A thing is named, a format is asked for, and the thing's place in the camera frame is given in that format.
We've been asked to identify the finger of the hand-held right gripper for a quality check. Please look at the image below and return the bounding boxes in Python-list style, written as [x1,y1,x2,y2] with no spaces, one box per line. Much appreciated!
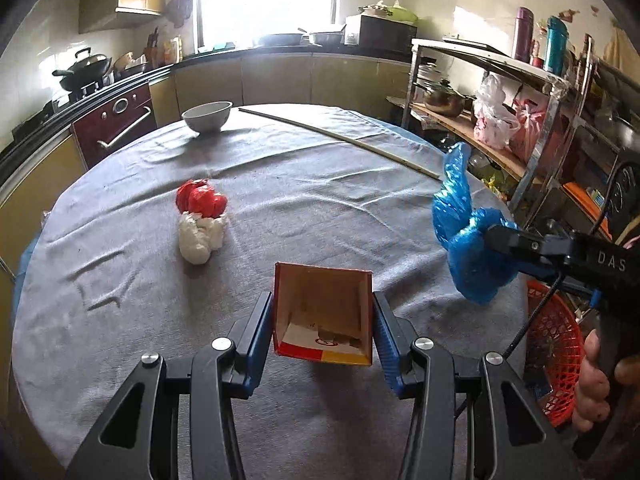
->
[484,224,573,273]

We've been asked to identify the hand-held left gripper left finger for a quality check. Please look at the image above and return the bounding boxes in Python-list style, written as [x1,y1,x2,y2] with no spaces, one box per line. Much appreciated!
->
[65,291,275,480]

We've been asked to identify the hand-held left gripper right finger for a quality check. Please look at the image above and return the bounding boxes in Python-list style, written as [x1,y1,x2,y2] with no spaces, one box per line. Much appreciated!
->
[372,291,576,480]

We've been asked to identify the blue plastic bag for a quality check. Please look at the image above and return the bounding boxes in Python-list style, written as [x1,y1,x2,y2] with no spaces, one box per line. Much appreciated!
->
[432,142,526,306]

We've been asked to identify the orange yellow cardboard box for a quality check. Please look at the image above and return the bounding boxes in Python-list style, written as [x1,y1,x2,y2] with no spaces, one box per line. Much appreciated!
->
[272,261,375,367]

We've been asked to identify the red plastic basket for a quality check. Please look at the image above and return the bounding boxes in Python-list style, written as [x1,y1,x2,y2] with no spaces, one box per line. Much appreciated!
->
[522,280,585,428]

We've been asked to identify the person's right hand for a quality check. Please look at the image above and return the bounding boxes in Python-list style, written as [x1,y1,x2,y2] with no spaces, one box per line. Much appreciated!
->
[572,330,640,433]

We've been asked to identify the pink plastic bag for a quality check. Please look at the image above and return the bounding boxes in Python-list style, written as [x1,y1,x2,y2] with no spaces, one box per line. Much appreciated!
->
[510,97,551,161]

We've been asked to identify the white plastic bag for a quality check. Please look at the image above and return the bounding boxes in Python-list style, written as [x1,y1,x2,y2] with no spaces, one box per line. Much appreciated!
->
[179,210,226,265]

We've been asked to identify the white bag with pink print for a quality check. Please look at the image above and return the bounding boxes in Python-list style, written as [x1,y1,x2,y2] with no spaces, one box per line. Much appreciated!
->
[472,74,521,150]

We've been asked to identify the metal shelf rack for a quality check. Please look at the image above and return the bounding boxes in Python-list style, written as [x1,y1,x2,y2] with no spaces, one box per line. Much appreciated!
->
[400,37,640,241]

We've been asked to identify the red plastic bag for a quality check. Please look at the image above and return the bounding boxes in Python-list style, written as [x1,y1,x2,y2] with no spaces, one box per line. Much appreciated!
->
[176,179,229,220]

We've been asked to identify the steel pot with lid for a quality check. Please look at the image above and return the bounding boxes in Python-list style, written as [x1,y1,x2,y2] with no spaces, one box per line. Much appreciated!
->
[424,79,468,118]

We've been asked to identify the teal thermos bottle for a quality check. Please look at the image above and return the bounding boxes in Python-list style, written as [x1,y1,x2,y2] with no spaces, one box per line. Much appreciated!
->
[542,16,570,77]

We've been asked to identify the purple thermos bottle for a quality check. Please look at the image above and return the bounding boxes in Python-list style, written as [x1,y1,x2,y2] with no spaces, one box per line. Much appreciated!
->
[512,7,535,64]

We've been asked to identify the long thin wooden stick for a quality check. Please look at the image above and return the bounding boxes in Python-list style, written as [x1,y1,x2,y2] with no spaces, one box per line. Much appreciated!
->
[238,107,442,180]

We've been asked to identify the white ceramic bowl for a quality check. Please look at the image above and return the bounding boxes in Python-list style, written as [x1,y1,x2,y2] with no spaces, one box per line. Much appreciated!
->
[181,101,234,134]

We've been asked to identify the blue under cloth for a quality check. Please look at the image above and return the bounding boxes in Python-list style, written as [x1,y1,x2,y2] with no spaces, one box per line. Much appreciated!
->
[11,235,43,321]

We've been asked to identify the microwave oven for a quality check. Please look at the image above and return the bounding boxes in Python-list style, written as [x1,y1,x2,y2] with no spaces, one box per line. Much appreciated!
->
[345,14,418,53]

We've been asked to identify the maroon oven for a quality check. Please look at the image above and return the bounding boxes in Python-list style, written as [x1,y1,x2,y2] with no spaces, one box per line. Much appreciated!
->
[71,84,156,170]

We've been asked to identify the green plastic item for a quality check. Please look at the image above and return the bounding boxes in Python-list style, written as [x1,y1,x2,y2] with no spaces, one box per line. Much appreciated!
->
[387,2,418,23]

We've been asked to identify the black gas stove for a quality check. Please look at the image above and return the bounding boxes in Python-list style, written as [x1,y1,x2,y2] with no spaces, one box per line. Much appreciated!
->
[50,80,123,113]

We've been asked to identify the metal pans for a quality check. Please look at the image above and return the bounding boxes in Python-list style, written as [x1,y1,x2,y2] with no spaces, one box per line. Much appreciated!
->
[255,29,346,47]

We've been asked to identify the knife block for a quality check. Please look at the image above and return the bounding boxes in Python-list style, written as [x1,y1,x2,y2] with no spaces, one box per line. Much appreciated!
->
[144,27,163,68]

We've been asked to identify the black wok with lid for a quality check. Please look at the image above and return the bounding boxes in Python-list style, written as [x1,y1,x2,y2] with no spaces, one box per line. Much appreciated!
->
[52,47,113,92]

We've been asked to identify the window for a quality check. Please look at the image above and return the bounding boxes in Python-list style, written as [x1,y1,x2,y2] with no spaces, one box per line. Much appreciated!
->
[192,0,341,51]

